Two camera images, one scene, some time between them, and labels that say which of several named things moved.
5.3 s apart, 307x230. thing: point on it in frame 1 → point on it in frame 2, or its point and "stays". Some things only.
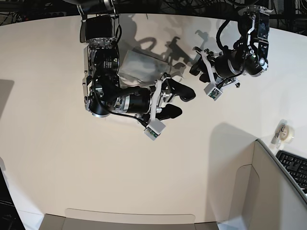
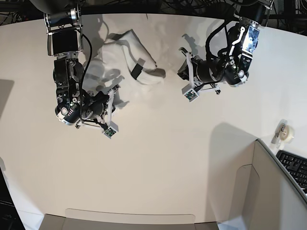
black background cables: [291, 14] stays
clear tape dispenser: [284, 134] stays
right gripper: [207, 54] → [186, 73]
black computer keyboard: [295, 166] stays
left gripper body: [161, 94] → [103, 121]
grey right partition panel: [265, 198] stays
